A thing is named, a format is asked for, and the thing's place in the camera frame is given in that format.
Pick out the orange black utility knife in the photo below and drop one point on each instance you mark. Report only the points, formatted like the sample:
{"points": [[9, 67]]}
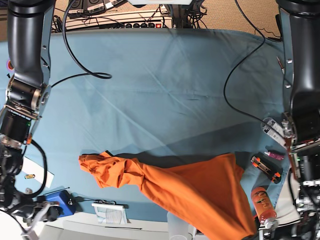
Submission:
{"points": [[268, 168]]}

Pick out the black cable tie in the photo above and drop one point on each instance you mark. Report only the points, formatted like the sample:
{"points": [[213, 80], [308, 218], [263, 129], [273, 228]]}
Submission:
{"points": [[56, 191]]}

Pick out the blue box with knob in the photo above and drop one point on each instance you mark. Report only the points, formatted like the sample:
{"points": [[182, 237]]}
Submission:
{"points": [[66, 203]]}

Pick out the blue table cloth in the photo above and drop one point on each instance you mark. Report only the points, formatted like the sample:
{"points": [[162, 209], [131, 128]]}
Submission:
{"points": [[176, 97]]}

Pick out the blue clamp top right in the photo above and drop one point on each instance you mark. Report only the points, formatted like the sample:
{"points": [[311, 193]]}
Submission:
{"points": [[279, 28]]}

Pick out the purple tape roll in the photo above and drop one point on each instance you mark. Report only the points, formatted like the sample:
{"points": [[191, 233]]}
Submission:
{"points": [[9, 65]]}

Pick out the translucent plastic cup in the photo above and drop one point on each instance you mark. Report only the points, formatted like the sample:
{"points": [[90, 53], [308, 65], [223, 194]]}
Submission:
{"points": [[178, 229]]}

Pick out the small pink glue tube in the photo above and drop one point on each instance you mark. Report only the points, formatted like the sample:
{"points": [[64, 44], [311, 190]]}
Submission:
{"points": [[274, 155]]}

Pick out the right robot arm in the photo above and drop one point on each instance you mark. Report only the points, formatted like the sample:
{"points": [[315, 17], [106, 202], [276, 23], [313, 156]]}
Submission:
{"points": [[29, 25]]}

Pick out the white folded booklet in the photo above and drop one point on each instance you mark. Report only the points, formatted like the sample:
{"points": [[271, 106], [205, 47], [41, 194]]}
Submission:
{"points": [[110, 214]]}

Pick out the orange t-shirt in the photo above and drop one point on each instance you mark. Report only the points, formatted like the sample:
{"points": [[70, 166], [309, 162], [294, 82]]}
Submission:
{"points": [[207, 194]]}

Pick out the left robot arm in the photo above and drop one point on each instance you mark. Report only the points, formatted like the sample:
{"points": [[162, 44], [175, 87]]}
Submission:
{"points": [[300, 28]]}

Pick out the clear plastic bit case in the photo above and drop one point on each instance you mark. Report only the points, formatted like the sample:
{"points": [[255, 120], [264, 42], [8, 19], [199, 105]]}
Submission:
{"points": [[274, 130]]}

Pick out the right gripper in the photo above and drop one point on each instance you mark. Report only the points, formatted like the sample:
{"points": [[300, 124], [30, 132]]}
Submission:
{"points": [[34, 212]]}

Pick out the orange handled screwdriver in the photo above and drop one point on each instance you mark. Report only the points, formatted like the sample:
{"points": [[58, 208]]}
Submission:
{"points": [[281, 65]]}

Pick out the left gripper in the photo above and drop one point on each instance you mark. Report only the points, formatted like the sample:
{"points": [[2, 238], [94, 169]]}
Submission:
{"points": [[303, 229]]}

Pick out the white paper card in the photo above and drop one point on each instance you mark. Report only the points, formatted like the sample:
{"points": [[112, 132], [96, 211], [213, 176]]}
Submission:
{"points": [[30, 167]]}

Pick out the black power strip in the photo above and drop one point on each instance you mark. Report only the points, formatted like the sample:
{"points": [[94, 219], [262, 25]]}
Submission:
{"points": [[138, 25]]}

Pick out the small yellow battery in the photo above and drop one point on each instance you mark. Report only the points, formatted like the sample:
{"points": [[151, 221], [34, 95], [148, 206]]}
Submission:
{"points": [[29, 176]]}

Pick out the orange drink bottle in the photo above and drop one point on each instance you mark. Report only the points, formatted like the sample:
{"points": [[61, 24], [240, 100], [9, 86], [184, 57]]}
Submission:
{"points": [[264, 208]]}

